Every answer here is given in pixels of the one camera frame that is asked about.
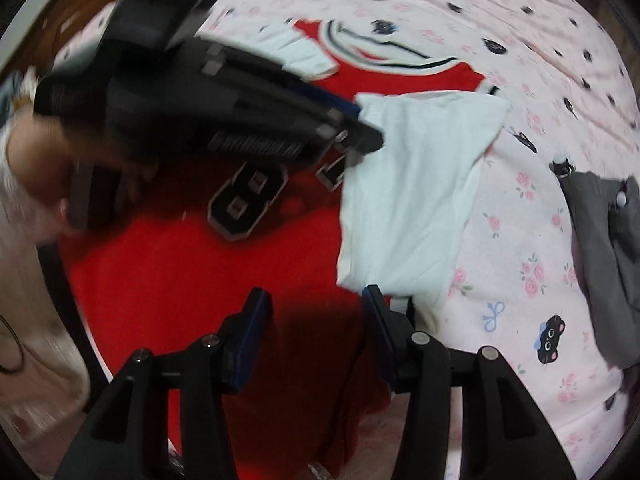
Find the red and white jersey shirt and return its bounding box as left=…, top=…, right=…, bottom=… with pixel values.
left=56, top=18, right=511, bottom=480

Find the pink cat-print bed quilt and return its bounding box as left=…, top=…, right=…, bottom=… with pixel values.
left=203, top=0, right=639, bottom=479

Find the person's right hand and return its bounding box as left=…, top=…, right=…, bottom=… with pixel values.
left=305, top=463, right=334, bottom=480

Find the dark wooden headboard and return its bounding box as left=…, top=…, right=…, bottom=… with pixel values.
left=1, top=0, right=115, bottom=78

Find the grey purple jacket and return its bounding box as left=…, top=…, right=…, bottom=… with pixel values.
left=550, top=155, right=639, bottom=368

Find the person's left hand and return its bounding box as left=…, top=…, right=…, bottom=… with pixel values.
left=1, top=113, right=106, bottom=258

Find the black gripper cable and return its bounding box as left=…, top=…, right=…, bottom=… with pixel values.
left=0, top=314, right=26, bottom=376

